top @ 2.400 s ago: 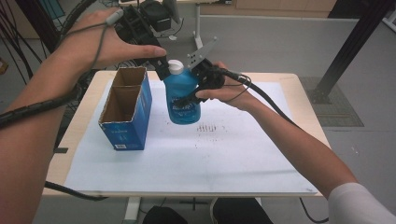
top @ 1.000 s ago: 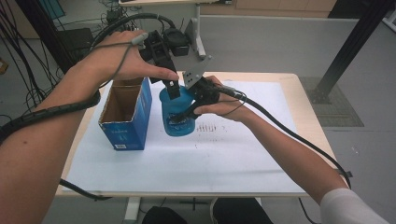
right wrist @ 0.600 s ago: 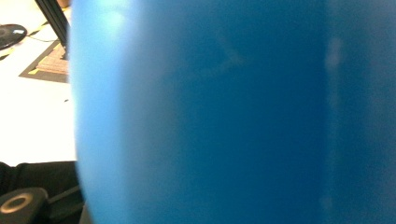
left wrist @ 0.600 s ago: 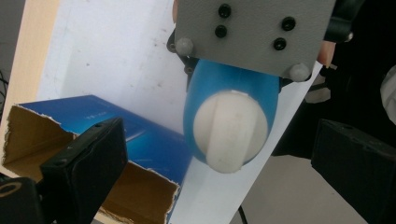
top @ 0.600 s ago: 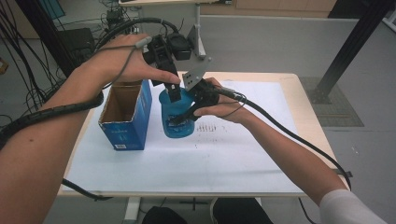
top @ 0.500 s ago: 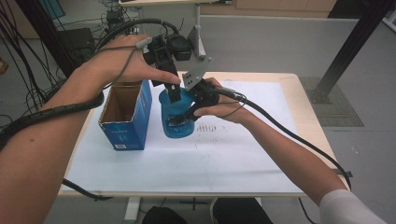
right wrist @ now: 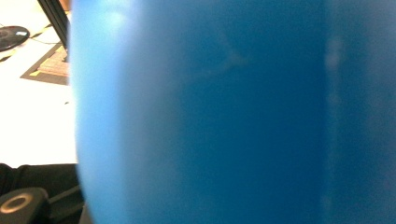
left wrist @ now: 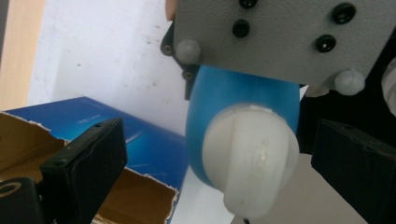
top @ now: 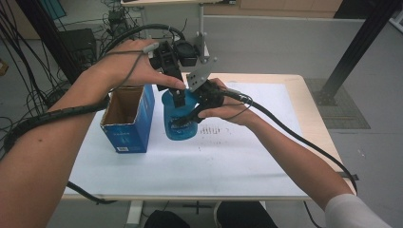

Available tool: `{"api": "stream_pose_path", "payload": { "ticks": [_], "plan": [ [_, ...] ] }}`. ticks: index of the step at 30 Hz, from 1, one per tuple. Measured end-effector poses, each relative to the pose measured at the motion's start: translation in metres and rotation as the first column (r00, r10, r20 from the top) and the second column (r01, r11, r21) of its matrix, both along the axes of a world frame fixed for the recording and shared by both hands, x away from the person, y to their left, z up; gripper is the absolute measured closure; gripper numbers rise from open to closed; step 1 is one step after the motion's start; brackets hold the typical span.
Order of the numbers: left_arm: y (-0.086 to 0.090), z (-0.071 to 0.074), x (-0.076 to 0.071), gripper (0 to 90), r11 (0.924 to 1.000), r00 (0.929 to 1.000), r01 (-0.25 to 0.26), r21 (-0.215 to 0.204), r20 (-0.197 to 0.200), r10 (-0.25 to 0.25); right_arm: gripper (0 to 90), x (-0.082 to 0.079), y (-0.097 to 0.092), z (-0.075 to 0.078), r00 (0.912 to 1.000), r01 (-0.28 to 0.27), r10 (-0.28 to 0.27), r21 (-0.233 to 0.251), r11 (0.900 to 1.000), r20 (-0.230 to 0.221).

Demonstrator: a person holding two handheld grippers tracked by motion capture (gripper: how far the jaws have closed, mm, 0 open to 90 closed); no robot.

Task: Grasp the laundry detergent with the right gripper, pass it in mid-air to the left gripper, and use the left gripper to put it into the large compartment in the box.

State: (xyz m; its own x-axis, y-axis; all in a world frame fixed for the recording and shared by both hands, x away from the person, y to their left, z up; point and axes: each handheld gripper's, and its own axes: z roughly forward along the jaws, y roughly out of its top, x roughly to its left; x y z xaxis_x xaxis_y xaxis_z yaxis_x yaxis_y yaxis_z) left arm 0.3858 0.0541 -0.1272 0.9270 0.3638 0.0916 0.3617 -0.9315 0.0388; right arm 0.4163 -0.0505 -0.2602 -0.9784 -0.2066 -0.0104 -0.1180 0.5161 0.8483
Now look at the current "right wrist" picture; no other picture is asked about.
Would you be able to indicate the blue smooth round object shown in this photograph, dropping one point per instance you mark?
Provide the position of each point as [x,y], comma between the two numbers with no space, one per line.
[224,118]

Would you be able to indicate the brown mat with dark border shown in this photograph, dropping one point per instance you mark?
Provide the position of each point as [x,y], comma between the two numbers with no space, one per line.
[51,67]

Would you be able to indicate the dark cloth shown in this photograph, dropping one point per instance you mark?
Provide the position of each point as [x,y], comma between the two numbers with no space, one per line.
[43,175]

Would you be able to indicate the black metal stand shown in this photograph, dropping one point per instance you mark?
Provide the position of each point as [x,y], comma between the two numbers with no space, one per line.
[57,18]

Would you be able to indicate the black round disc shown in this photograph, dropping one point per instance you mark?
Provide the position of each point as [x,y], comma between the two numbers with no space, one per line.
[11,37]

